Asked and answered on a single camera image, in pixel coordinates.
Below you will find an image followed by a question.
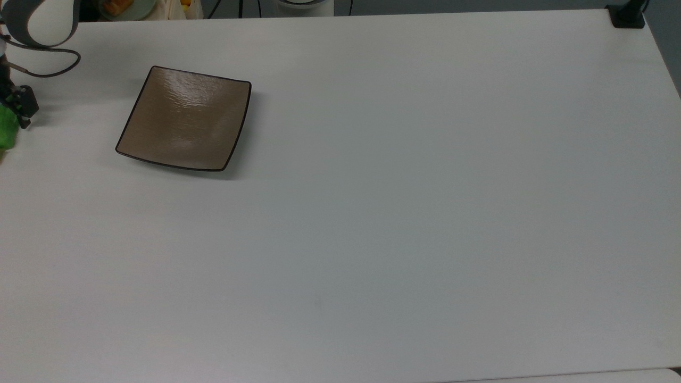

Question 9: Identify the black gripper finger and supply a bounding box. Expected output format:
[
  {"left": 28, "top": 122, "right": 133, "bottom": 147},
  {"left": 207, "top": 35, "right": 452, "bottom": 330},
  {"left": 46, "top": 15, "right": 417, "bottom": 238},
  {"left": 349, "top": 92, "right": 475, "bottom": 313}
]
[{"left": 7, "top": 85, "right": 40, "bottom": 130}]

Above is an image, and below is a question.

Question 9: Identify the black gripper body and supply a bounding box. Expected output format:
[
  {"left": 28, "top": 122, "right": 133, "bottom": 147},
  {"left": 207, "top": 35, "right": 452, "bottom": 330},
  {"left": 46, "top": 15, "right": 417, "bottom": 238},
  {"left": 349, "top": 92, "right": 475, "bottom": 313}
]
[{"left": 0, "top": 52, "right": 13, "bottom": 105}]

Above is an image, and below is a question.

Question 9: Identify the green chili pepper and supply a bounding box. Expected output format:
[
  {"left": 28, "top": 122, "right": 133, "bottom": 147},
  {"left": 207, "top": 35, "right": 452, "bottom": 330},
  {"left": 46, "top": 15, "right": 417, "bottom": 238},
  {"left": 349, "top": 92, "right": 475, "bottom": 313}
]
[{"left": 0, "top": 104, "right": 20, "bottom": 151}]

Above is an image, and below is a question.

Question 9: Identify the square brown ceramic plate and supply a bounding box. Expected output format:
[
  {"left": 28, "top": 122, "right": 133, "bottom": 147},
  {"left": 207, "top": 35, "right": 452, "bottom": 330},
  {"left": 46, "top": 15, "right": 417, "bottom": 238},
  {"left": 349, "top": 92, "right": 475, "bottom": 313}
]
[{"left": 115, "top": 65, "right": 252, "bottom": 172}]

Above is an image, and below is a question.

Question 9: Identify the pale green bowl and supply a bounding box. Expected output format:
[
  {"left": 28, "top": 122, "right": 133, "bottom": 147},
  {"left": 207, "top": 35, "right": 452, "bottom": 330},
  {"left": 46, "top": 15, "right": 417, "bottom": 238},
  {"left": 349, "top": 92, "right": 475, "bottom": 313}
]
[{"left": 99, "top": 0, "right": 158, "bottom": 22}]

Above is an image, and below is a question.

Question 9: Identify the black table clamp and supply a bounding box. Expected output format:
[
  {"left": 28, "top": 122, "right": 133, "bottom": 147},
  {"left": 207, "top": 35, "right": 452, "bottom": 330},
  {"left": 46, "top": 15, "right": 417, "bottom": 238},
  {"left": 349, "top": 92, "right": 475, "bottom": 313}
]
[{"left": 606, "top": 0, "right": 651, "bottom": 29}]

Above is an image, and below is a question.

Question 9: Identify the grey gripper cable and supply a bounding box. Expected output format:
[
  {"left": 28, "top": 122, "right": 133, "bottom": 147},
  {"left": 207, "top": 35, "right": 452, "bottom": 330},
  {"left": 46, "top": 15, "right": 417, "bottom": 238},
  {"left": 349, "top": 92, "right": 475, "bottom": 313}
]
[{"left": 0, "top": 33, "right": 82, "bottom": 79}]

